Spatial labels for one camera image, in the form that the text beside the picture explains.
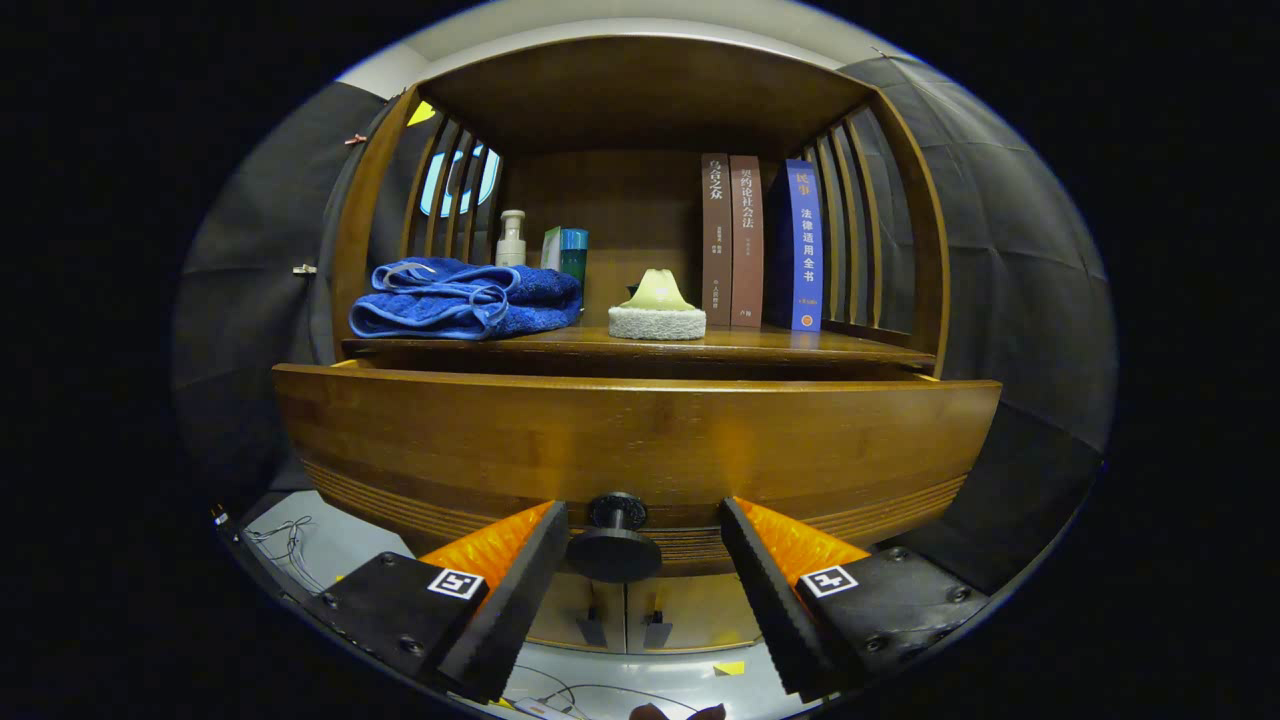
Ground wooden cabinet door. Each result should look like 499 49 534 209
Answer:
527 573 629 653
625 572 766 656

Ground wooden cabinet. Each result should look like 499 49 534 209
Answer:
272 35 1004 656

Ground wooden countertop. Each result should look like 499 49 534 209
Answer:
342 322 938 369

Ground black backdrop cloth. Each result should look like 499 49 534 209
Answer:
170 55 1118 596

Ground wooden drawer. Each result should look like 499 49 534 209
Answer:
272 362 1004 584

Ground thin black cable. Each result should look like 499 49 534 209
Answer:
510 665 701 716

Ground blue book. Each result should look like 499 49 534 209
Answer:
770 159 824 332

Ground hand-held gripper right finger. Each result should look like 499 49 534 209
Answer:
720 497 991 701

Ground white pump bottle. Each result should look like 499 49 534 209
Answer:
495 209 528 268

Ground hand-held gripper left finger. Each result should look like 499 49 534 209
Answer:
310 500 571 704

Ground white cable bundle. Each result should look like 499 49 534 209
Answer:
245 515 321 593

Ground blue towel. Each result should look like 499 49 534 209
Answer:
348 257 584 341

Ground dark brown book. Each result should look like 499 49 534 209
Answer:
701 153 734 326

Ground reddish brown book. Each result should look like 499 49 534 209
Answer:
730 155 765 328

